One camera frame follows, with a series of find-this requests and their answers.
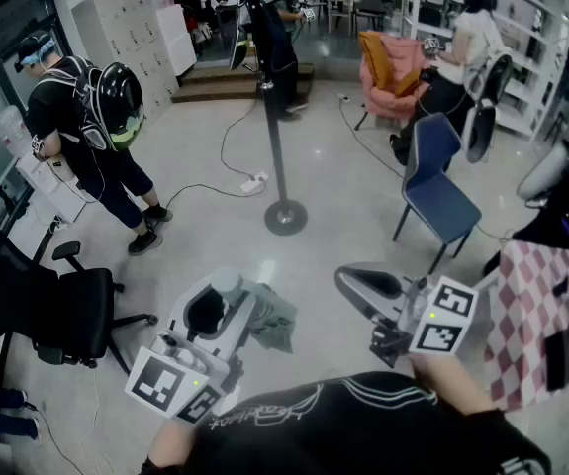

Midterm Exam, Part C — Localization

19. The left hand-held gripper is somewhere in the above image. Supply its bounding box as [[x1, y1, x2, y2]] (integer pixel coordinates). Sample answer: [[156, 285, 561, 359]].
[[124, 274, 261, 426]]

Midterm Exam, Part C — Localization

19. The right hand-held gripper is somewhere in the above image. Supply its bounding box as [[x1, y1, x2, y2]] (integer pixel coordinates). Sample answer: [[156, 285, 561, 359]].
[[334, 261, 479, 369]]

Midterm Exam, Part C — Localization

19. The black coat rack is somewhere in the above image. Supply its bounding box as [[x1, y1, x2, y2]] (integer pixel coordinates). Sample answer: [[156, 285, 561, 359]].
[[234, 0, 310, 238]]

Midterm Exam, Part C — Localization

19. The person's left forearm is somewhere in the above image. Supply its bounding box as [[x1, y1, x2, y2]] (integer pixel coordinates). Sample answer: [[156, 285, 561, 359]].
[[145, 398, 231, 472]]

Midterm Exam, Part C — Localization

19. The person's right forearm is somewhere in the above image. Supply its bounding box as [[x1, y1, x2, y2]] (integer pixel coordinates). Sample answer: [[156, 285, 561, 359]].
[[407, 349, 503, 418]]

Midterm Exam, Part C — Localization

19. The blue chair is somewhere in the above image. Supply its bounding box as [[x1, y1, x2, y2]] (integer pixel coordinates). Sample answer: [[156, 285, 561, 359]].
[[392, 111, 483, 275]]

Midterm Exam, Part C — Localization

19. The black office chair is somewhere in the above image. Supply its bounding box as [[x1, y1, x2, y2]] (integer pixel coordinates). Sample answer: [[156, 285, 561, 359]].
[[0, 214, 160, 400]]

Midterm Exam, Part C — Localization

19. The person's black shirt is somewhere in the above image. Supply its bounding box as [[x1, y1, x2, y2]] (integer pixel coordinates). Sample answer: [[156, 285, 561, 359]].
[[138, 369, 555, 475]]

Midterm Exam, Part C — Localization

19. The pink checkered tablecloth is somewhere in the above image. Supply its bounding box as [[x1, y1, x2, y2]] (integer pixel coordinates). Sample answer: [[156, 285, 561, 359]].
[[484, 238, 569, 414]]

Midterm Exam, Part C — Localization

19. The pink armchair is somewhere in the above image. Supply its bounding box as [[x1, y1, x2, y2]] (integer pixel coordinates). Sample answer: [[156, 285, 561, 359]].
[[353, 31, 433, 132]]

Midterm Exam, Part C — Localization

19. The grey shell chair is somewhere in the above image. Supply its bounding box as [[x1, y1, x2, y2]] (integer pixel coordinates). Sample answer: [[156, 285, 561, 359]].
[[515, 141, 569, 211], [463, 100, 497, 164]]

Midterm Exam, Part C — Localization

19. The white side table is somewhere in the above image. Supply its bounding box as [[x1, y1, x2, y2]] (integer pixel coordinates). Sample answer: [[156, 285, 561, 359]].
[[0, 153, 90, 266]]

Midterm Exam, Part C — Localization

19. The black phone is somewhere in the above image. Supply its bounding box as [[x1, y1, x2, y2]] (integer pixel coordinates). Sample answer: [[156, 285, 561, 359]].
[[543, 325, 569, 392]]

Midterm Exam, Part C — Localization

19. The wooden step platform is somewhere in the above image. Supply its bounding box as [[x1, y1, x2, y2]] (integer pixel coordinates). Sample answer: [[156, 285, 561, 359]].
[[169, 63, 316, 105]]

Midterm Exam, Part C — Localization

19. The white shelf unit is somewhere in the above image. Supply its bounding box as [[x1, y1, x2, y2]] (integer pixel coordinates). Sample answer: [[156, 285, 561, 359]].
[[402, 0, 567, 141]]

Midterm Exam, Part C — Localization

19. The dark blue hanging bag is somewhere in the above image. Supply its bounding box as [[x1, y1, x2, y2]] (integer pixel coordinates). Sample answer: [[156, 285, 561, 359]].
[[250, 0, 299, 76]]

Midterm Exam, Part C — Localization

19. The clear water jug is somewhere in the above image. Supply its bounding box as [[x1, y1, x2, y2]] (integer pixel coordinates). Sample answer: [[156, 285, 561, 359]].
[[0, 105, 32, 160]]

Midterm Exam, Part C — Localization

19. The plain white cabinet box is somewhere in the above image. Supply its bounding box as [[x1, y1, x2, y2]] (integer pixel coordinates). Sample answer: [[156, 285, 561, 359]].
[[153, 2, 199, 77]]

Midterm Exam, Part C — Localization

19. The group of background tables chairs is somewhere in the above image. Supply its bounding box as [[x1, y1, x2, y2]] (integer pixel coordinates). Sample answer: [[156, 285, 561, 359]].
[[308, 0, 409, 37]]

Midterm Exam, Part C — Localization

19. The white locker cabinet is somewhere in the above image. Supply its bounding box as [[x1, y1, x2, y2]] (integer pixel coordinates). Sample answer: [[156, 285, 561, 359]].
[[71, 0, 182, 118]]

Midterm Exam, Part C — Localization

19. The black floor cable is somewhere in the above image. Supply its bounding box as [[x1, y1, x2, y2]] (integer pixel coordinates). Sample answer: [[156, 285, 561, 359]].
[[219, 97, 260, 178], [337, 99, 407, 178], [163, 180, 266, 217]]

